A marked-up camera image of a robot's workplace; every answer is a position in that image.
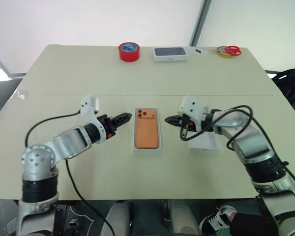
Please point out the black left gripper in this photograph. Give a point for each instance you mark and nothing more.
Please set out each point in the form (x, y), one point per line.
(106, 124)

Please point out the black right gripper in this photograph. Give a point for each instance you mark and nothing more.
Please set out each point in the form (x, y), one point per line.
(185, 121)

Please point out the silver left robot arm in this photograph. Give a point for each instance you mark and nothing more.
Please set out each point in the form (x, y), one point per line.
(68, 142)

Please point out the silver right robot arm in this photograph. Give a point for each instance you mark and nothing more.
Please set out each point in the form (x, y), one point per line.
(250, 145)

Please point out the orange phone in box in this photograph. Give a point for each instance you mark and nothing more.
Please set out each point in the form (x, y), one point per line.
(147, 151)

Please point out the white phone box lid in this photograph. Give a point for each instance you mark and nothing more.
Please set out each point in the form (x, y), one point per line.
(206, 145)

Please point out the closed white phone box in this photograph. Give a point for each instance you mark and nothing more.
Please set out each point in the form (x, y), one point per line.
(170, 54)

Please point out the orange smartphone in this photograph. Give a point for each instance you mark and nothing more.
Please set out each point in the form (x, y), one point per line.
(147, 132)

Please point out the red tape roll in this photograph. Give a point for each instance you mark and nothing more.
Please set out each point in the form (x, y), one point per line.
(129, 54)

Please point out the yellow tape roll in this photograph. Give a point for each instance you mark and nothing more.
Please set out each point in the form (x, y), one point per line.
(221, 53)

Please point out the grey robot leg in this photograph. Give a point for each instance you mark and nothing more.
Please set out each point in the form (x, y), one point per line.
(180, 218)
(116, 218)

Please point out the black and white sneaker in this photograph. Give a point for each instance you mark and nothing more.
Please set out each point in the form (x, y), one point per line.
(217, 220)

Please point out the black equipment under table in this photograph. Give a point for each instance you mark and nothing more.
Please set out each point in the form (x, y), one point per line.
(68, 221)

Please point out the black bag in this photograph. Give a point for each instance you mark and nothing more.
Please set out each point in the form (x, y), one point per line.
(291, 83)

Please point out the person's dark trouser leg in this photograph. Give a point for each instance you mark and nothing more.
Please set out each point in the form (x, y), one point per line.
(253, 225)

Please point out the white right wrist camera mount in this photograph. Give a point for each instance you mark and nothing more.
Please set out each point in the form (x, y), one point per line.
(192, 108)

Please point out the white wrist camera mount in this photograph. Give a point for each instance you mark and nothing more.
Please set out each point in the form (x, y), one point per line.
(192, 108)
(88, 108)

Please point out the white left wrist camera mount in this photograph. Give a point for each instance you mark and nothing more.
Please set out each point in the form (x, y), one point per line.
(88, 108)

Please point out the grey window frame post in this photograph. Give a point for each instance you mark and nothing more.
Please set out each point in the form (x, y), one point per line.
(201, 22)

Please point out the grey metal frame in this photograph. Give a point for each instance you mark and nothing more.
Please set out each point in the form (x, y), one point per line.
(2, 66)

